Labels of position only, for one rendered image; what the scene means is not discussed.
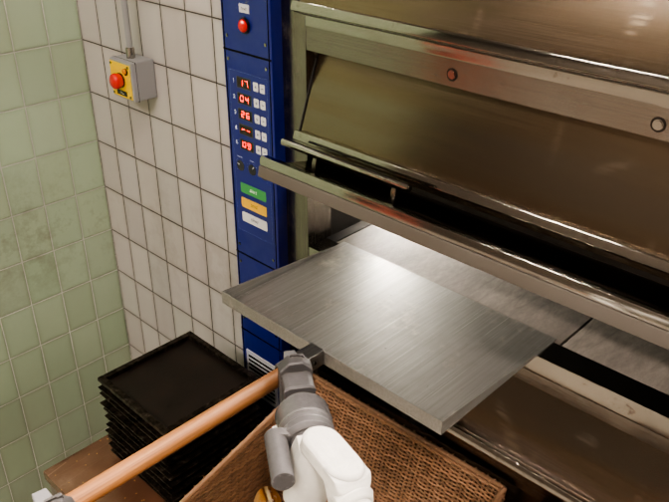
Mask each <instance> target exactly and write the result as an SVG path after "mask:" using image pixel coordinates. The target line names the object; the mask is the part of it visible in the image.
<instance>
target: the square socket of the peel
mask: <svg viewBox="0 0 669 502"><path fill-rule="evenodd" d="M296 353H297V354H301V353H303V354H304V356H305V357H306V358H308V359H309V360H310V361H311V364H312V367H313V371H314V370H315V369H317V368H319V367H320V366H322V365H323V364H324V350H323V349H321V348H320V347H318V346H316V345H315V344H313V343H310V344H308V345H307V346H305V347H303V348H301V349H300V350H298V351H296Z"/></svg>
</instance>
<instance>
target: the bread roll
mask: <svg viewBox="0 0 669 502"><path fill-rule="evenodd" d="M254 502H282V500H281V498H280V496H279V494H278V493H277V491H276V490H275V489H274V488H272V487H270V486H264V487H262V488H261V489H260V490H259V491H258V492H257V494H256V496H255V499H254Z"/></svg>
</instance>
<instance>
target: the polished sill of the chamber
mask: <svg viewBox="0 0 669 502"><path fill-rule="evenodd" d="M336 245H338V243H335V242H333V241H331V240H329V239H328V238H326V239H324V240H322V241H320V242H318V243H316V244H314V245H312V246H310V247H309V256H311V255H314V254H316V253H319V252H321V251H324V250H326V249H329V248H331V247H334V246H336ZM524 368H526V369H528V370H530V371H532V372H534V373H536V374H538V375H540V376H542V377H545V378H547V379H549V380H551V381H553V382H555V383H557V384H559V385H561V386H563V387H565V388H567V389H569V390H571V391H573V392H576V393H578V394H580V395H582V396H584V397H586V398H588V399H590V400H592V401H594V402H596V403H598V404H600V405H602V406H604V407H606V408H608V409H610V410H612V411H614V412H616V413H618V414H620V415H622V416H624V417H626V418H628V419H630V420H632V421H634V422H636V423H638V424H640V425H642V426H644V427H646V428H648V429H650V430H653V431H655V432H657V433H659V434H661V435H663V436H665V437H667V438H669V395H668V394H666V393H664V392H662V391H659V390H657V389H655V388H653V387H651V386H649V385H646V384H644V383H642V382H640V381H638V380H635V379H633V378H631V377H629V376H626V375H623V374H621V373H619V372H617V371H615V370H612V369H610V368H608V367H606V366H604V365H602V364H599V363H597V362H595V361H593V360H591V359H588V358H586V357H584V356H582V355H580V354H578V353H575V352H573V351H571V350H569V349H567V348H564V347H562V346H560V345H558V344H556V343H552V344H550V345H549V346H548V347H547V348H546V349H544V350H543V351H542V352H541V353H539V354H538V355H537V356H536V357H535V358H533V359H532V360H531V361H530V362H529V363H527V364H526V365H525V366H524Z"/></svg>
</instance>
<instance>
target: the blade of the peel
mask: <svg viewBox="0 0 669 502"><path fill-rule="evenodd" d="M221 292H222V303H223V304H225V305H226V306H228V307H230V308H231V309H233V310H235V311H236V312H238V313H240V314H241V315H243V316H245V317H246V318H248V319H249V320H251V321H253V322H254V323H256V324H258V325H259V326H261V327H263V328H264V329H266V330H268V331H269V332H271V333H273V334H274V335H276V336H278V337H279V338H281V339H282V340H284V341H286V342H287V343H289V344H291V345H292V346H294V347H296V348H297V349H299V350H300V349H301V348H303V347H305V346H307V345H308V344H310V343H313V344H315V345H316V346H318V347H320V348H321V349H323V350H324V365H325V366H327V367H329V368H330V369H332V370H334V371H335V372H337V373H339V374H340V375H342V376H343V377H346V378H347V379H349V380H351V381H352V382H354V383H356V384H357V385H359V386H361V387H362V388H364V389H366V390H367V391H369V392H371V393H372V394H374V395H375V396H377V397H379V398H380V399H382V400H384V401H385V402H387V403H389V404H390V405H392V406H394V407H395V408H397V409H399V410H400V411H402V412H404V413H405V414H407V415H408V416H410V417H412V418H413V419H415V420H417V421H418V422H420V423H422V424H423V425H425V426H427V427H428V428H430V429H432V430H433V431H435V432H436V433H438V434H440V435H441V434H443V433H444V432H445V431H446V430H447V429H449V428H450V427H451V426H452V425H454V424H455V423H456V422H457V421H458V420H460V419H461V418H462V417H463V416H464V415H466V414H467V413H468V412H469V411H470V410H472V409H473V408H474V407H475V406H476V405H478V404H479V403H480V402H481V401H483V400H484V399H485V398H486V397H487V396H489V395H490V394H491V393H492V392H493V391H495V390H496V389H497V388H498V387H499V386H501V385H502V384H503V383H504V382H505V381H507V380H508V379H509V378H510V377H512V376H513V375H514V374H515V373H517V372H518V371H519V370H520V369H521V368H523V367H524V366H525V365H526V364H527V363H529V362H530V361H531V360H532V359H533V358H535V357H536V356H537V355H538V354H539V353H541V352H542V351H543V350H544V349H546V348H547V347H548V346H549V345H550V344H552V343H553V342H554V341H555V340H556V338H554V337H552V336H549V335H547V334H545V333H543V332H541V331H538V330H536V329H534V328H532V327H530V326H528V325H525V324H523V323H521V322H519V321H517V320H514V319H512V318H510V317H508V316H506V315H503V314H501V313H499V312H497V311H495V310H493V309H490V308H488V307H486V306H484V305H482V304H479V303H477V302H475V301H473V300H471V299H468V298H466V297H464V296H462V295H460V294H458V293H455V292H453V291H451V290H449V289H447V288H444V287H442V286H440V285H438V284H436V283H434V282H431V281H429V280H427V279H425V278H423V277H420V276H418V275H416V274H414V273H412V272H409V271H407V270H405V269H403V268H401V267H399V266H396V265H394V264H392V263H390V262H388V261H385V260H383V259H381V258H379V257H377V256H374V255H372V254H370V253H368V252H366V251H364V250H361V249H359V248H357V247H355V246H353V245H350V244H348V243H346V242H344V241H343V242H341V243H339V244H338V245H336V246H334V247H331V248H329V249H326V250H324V251H321V252H319V253H316V254H314V255H311V256H309V257H306V258H304V259H301V260H299V261H296V262H294V263H291V264H289V265H286V266H284V267H281V268H279V269H276V270H274V271H271V272H269V273H266V274H264V275H261V276H259V277H256V278H254V279H251V280H249V281H246V282H244V283H241V284H239V285H236V286H234V287H231V288H229V289H226V290H224V291H221Z"/></svg>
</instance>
